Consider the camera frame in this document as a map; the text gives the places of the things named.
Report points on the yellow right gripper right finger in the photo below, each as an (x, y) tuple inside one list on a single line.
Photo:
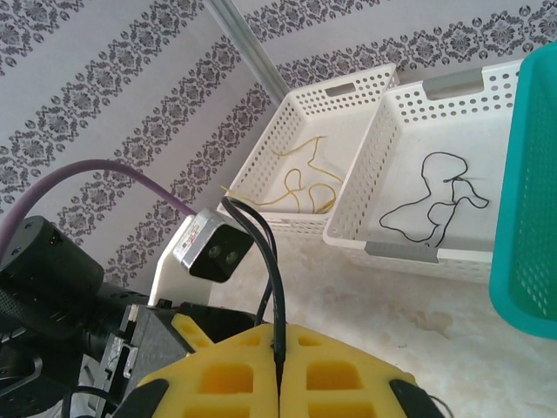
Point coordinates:
[(339, 383)]

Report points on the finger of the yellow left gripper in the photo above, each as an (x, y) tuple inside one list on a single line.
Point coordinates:
[(189, 335)]

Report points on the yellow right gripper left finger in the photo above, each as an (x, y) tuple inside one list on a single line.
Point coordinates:
[(217, 383)]

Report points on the large white perforated basket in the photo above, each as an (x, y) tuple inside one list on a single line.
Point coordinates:
[(339, 130)]

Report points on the teal plastic mesh basket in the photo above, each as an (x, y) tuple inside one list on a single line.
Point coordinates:
[(535, 174)]

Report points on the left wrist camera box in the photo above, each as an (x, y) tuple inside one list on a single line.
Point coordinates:
[(209, 248)]

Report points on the aluminium frame post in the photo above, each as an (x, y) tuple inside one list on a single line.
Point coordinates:
[(251, 43)]

